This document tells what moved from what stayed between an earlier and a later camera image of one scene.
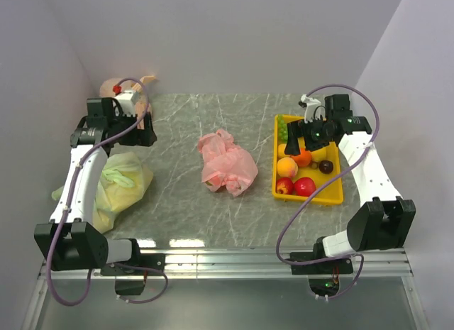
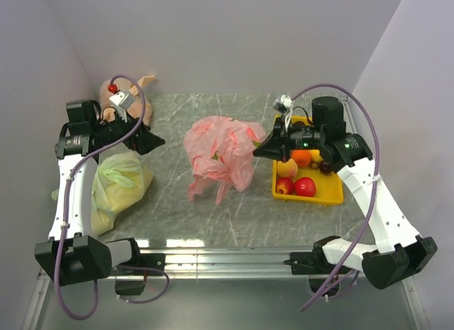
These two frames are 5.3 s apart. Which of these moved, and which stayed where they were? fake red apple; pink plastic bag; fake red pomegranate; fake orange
Moved: pink plastic bag
Stayed: fake red apple; fake red pomegranate; fake orange
